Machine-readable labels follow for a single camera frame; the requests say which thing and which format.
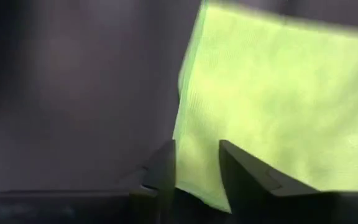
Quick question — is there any green microfibre towel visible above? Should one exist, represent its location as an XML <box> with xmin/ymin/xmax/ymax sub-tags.
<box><xmin>172</xmin><ymin>0</ymin><xmax>358</xmax><ymax>214</ymax></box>

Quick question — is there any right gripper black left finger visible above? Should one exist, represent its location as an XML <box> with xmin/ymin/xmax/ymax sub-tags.
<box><xmin>0</xmin><ymin>139</ymin><xmax>177</xmax><ymax>224</ymax></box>

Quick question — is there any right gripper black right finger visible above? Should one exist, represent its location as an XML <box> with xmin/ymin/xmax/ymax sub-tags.
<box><xmin>218</xmin><ymin>139</ymin><xmax>358</xmax><ymax>224</ymax></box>

